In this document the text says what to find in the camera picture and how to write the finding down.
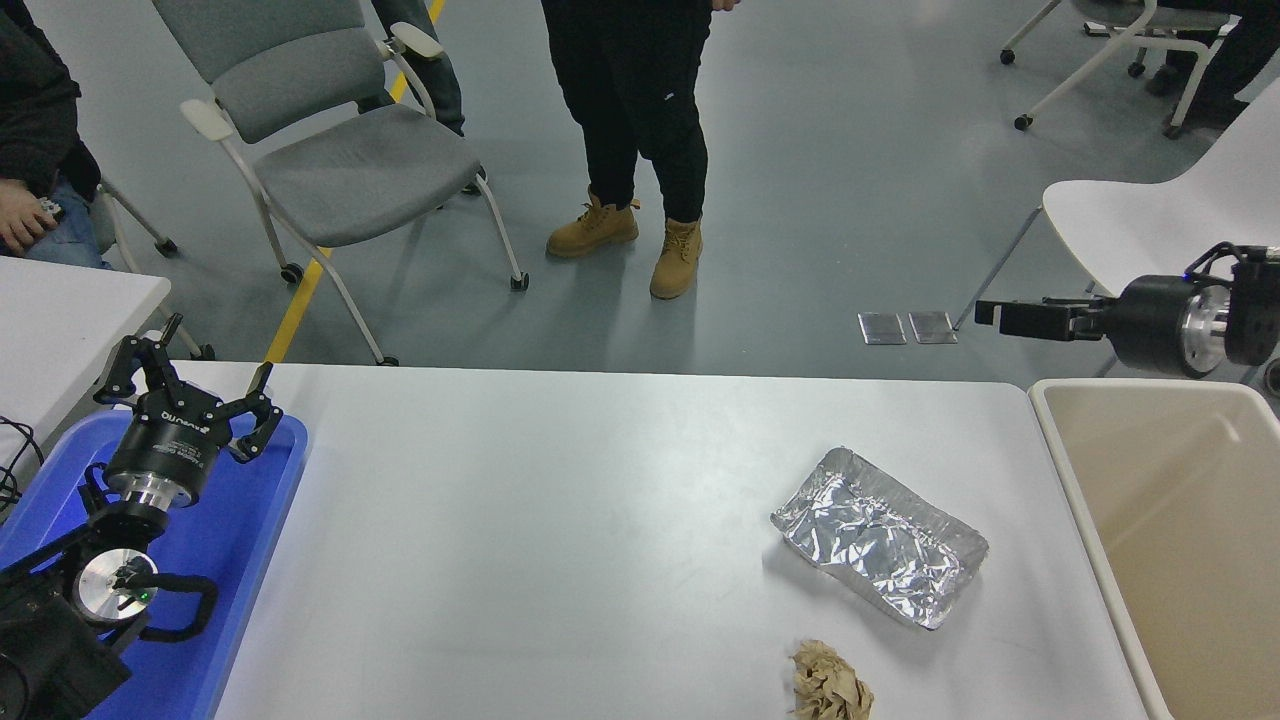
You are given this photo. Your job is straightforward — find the white moulded plastic chair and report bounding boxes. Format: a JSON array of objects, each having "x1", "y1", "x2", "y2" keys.
[{"x1": 953, "y1": 78, "x2": 1280, "y2": 333}]

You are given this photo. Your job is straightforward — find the person's hand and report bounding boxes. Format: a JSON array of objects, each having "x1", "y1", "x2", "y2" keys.
[{"x1": 0, "y1": 180, "x2": 61, "y2": 256}]

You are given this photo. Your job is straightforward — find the grey padded chair, white armrests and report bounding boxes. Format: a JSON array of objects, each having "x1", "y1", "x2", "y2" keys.
[{"x1": 150, "y1": 0, "x2": 532, "y2": 367}]

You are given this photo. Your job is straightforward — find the large pale bin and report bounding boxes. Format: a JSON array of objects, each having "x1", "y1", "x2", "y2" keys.
[{"x1": 1028, "y1": 378, "x2": 1280, "y2": 720}]

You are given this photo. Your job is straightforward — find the blue plastic tray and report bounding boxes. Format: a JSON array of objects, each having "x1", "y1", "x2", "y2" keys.
[{"x1": 0, "y1": 408, "x2": 310, "y2": 720}]

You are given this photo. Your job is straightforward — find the grey-legged chair with casters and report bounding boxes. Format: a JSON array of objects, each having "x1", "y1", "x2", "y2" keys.
[{"x1": 95, "y1": 178, "x2": 219, "y2": 361}]

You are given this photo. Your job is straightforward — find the silver foil tray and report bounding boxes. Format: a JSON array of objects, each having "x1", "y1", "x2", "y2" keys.
[{"x1": 770, "y1": 446, "x2": 990, "y2": 632}]

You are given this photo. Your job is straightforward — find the thin black cable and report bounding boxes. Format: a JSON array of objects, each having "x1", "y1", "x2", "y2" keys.
[{"x1": 0, "y1": 413, "x2": 47, "y2": 521}]

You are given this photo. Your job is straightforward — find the person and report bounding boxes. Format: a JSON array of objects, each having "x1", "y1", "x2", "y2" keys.
[
  {"x1": 540, "y1": 0, "x2": 743, "y2": 301},
  {"x1": 0, "y1": 0, "x2": 109, "y2": 269},
  {"x1": 370, "y1": 0, "x2": 489, "y2": 196},
  {"x1": 1148, "y1": 0, "x2": 1280, "y2": 136}
]

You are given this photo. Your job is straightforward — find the tan paper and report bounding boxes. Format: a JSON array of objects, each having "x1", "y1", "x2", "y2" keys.
[{"x1": 790, "y1": 640, "x2": 875, "y2": 720}]

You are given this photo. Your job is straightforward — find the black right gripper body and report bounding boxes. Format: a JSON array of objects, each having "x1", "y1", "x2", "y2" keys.
[{"x1": 1105, "y1": 275, "x2": 1197, "y2": 379}]

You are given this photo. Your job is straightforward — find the white side table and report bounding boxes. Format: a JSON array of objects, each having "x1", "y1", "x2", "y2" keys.
[{"x1": 0, "y1": 254, "x2": 174, "y2": 471}]

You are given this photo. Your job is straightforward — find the white-framed wheeled office chair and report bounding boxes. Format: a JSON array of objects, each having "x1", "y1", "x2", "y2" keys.
[{"x1": 1000, "y1": 0, "x2": 1241, "y2": 141}]

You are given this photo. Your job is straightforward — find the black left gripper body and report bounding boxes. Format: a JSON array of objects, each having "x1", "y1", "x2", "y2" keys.
[{"x1": 104, "y1": 395, "x2": 234, "y2": 501}]

